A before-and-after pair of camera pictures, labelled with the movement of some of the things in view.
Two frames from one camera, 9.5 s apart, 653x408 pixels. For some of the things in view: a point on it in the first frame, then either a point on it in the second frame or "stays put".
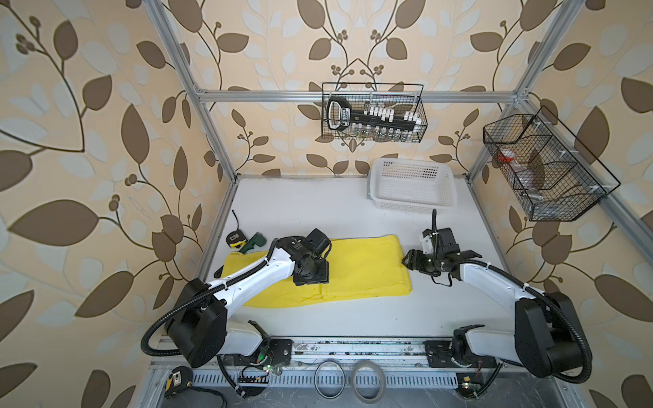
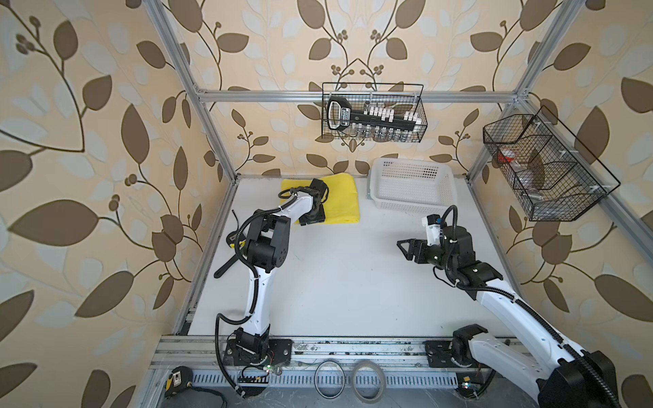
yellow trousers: (357, 268) -> (342, 203)
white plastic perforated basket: (411, 184) stays put
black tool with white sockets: (340, 115) stays put
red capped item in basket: (506, 155) stays put
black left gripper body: (318, 273) -> (314, 217)
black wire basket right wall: (555, 176) stays put
